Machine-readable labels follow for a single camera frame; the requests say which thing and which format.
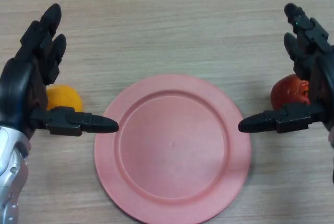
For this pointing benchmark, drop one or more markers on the yellow pear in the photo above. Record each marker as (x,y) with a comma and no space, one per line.
(64,97)

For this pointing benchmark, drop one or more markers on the red apple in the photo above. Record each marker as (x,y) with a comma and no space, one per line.
(288,92)

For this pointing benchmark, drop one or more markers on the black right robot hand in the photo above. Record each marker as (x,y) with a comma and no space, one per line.
(321,59)

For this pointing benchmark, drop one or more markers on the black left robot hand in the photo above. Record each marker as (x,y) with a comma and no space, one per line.
(21,77)

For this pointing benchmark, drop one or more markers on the pink round plate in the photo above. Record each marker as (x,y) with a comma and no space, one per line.
(172,151)

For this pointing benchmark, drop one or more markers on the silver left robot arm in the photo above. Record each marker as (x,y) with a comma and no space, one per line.
(9,171)

